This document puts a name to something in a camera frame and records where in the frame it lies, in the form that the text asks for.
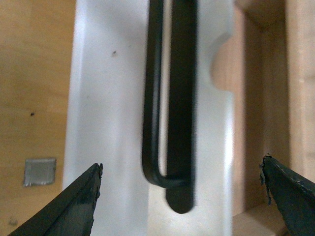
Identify black drawer handle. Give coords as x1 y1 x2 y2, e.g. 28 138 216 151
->
142 0 197 214

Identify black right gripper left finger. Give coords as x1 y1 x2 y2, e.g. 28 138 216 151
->
10 163 103 236

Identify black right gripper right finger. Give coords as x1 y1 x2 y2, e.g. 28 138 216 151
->
259 155 315 236

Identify wooden drawer cabinet frame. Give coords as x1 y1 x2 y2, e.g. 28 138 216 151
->
0 0 315 236

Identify small grey square pad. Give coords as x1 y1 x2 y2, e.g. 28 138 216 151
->
23 157 57 187

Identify white drawer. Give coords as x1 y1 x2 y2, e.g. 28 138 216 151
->
63 0 234 236

